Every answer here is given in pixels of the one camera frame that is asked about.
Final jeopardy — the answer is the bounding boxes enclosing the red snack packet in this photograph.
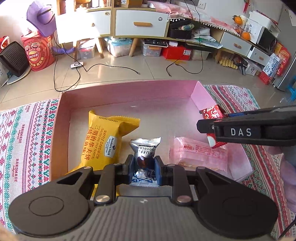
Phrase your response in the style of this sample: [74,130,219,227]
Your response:
[200,105,226,149]

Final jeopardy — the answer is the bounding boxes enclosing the silver truffle chocolate packet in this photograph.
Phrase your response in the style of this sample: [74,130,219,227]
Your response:
[129,137,161,188]

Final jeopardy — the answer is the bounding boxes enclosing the purple gloved hand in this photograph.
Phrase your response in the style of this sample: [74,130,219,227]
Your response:
[266,146,295,212]

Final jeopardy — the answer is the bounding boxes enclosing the pink wafer packet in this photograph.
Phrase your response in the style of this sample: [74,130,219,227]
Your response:
[169,137,228,172]

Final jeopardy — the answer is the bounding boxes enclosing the blue plastic stool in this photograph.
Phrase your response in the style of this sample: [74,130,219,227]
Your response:
[287,77,296,102]

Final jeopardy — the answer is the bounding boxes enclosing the yellow waffle sandwich packet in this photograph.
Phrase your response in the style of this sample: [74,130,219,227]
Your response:
[67,109,141,174]

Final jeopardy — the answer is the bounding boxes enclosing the red storage box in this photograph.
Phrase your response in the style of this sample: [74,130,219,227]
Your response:
[161,46,192,61]

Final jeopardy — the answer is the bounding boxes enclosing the patterned woven table cloth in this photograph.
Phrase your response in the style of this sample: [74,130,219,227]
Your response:
[0,84,292,239]

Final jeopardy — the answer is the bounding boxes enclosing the black microwave oven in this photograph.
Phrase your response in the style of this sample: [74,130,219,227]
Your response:
[256,27,278,55]

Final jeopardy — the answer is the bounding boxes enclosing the pink cardboard box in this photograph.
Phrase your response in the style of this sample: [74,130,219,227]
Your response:
[49,80,253,182]

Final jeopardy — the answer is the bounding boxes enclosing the black electric heater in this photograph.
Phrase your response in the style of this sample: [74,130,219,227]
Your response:
[1,41,30,77]

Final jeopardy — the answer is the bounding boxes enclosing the red chips gift bag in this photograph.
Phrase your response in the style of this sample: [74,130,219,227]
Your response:
[21,31,55,71]

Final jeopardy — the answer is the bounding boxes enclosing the purple bag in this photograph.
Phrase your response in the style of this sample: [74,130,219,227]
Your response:
[26,1,57,37]

